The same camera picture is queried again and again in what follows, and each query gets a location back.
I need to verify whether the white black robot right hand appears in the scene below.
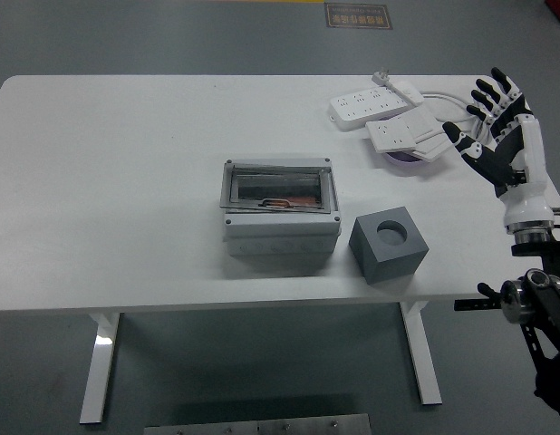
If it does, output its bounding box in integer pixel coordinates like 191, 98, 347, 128
441, 66, 555, 227

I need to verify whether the transparent hinged box lid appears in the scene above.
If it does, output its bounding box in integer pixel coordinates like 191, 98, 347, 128
219, 160, 332, 214

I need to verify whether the orange cylindrical battery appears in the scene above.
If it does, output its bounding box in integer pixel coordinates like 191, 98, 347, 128
266, 195, 318, 208

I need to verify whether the grey plastic electrical box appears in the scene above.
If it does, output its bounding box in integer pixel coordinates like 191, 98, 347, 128
222, 156, 343, 255

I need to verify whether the purple round bowl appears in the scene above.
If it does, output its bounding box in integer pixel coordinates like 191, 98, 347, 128
382, 151, 433, 171

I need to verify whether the small white socket strip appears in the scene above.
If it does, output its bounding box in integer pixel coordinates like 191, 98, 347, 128
364, 111, 444, 154

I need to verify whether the grey block with round hole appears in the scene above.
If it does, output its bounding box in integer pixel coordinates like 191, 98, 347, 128
348, 206, 430, 285

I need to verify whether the white table leg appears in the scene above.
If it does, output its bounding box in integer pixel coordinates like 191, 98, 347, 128
399, 301, 443, 406
79, 312, 121, 425

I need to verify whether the large white power strip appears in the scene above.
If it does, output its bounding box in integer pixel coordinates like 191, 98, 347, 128
329, 86, 410, 132

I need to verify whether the white power plug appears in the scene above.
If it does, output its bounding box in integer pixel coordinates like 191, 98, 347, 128
372, 66, 397, 90

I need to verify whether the brown floor sign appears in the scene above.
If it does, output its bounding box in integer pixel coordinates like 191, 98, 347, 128
323, 2, 394, 32

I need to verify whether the grey metal plate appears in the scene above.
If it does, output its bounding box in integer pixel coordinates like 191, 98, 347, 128
143, 412, 371, 435

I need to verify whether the black slotted bracket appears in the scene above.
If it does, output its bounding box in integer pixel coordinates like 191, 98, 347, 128
453, 297, 503, 312

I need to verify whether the white coiled power cord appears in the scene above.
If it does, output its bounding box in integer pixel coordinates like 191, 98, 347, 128
418, 83, 499, 153

